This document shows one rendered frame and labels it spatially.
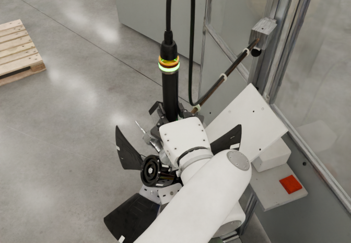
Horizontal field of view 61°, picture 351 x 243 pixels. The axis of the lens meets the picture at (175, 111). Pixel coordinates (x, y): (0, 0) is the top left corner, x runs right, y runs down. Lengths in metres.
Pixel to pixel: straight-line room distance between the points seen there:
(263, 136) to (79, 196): 1.74
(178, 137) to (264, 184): 0.96
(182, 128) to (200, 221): 0.26
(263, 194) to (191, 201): 1.08
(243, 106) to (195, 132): 0.59
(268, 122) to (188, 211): 0.74
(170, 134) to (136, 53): 3.05
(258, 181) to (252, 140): 0.42
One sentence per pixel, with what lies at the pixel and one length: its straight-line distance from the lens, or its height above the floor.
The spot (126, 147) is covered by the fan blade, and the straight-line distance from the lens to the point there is 1.33.
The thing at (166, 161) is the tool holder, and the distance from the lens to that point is 0.88.
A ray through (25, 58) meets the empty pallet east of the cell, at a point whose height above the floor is 0.14.
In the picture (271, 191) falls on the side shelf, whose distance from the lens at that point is 1.56.
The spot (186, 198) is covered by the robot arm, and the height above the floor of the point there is 1.75.
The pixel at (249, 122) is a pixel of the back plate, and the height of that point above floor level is 1.29.
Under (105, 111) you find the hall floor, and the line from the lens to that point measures 3.03.
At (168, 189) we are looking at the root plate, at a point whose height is 1.18.
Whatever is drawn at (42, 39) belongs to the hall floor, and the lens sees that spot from 4.23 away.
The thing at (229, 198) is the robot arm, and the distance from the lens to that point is 0.49.
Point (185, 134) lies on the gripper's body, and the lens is 0.67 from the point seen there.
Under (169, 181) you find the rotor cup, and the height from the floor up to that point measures 1.20.
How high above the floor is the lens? 2.18
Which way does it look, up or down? 48 degrees down
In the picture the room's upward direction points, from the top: straight up
